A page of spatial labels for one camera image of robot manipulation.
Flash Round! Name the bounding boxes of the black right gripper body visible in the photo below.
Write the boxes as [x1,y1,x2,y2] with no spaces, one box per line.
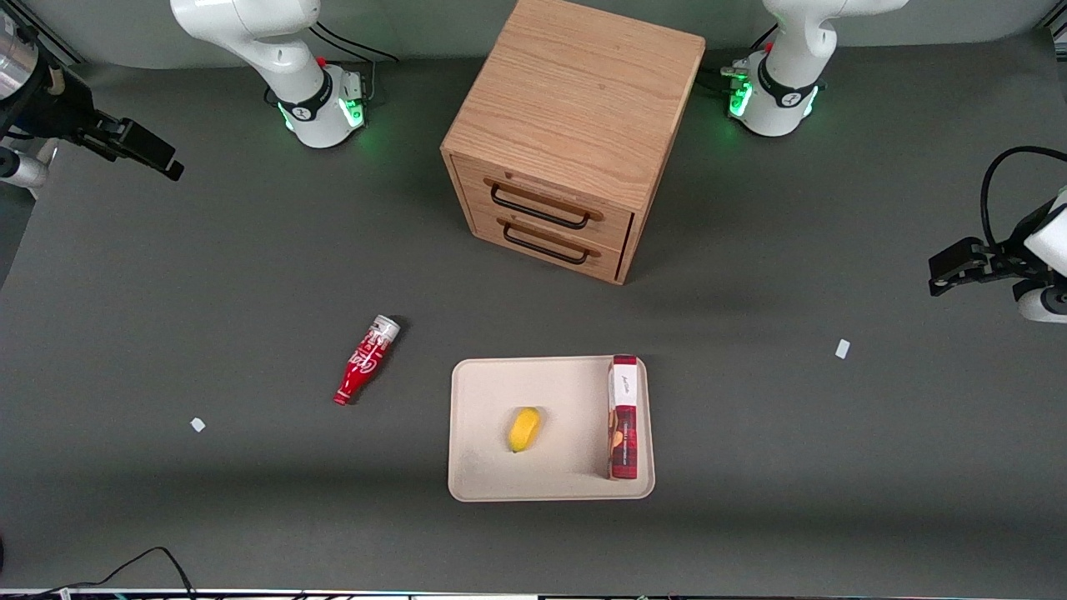
[15,65,128,154]

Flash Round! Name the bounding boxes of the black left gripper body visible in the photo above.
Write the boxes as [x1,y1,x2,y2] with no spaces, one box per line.
[986,207,1060,282]

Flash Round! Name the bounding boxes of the red ketchup bottle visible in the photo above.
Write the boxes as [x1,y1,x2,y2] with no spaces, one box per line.
[333,314,402,408]

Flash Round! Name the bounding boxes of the beige plastic tray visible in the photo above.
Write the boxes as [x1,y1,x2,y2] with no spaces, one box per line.
[448,356,656,503]

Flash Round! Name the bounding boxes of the red white snack box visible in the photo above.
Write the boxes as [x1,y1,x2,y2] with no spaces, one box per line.
[606,355,641,481]

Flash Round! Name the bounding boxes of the wooden drawer cabinet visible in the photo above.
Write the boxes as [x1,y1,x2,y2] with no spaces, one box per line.
[440,0,707,286]

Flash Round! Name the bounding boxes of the yellow lemon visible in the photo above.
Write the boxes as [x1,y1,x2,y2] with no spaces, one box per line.
[508,407,543,453]

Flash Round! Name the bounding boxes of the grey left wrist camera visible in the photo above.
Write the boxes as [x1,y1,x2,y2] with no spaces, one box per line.
[1014,282,1067,325]

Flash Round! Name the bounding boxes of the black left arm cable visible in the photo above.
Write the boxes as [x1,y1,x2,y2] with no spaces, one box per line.
[980,146,1067,248]

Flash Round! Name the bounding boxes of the black right base cable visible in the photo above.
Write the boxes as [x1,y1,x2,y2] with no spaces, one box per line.
[310,20,402,105]

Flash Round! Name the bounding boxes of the black base cable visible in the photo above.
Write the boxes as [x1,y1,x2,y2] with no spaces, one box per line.
[699,25,780,94]
[310,20,402,105]

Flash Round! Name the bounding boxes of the black left base cable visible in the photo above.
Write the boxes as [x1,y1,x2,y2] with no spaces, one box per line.
[699,25,780,94]

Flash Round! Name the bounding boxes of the wooden drawer with long handle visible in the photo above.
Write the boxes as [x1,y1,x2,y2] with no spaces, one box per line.
[455,155,635,251]

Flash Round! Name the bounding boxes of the wooden drawer with short handle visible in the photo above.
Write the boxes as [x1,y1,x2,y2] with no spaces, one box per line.
[468,205,628,281]

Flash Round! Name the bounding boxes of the black cable on table edge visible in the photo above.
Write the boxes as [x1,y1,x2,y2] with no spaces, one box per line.
[0,546,198,600]

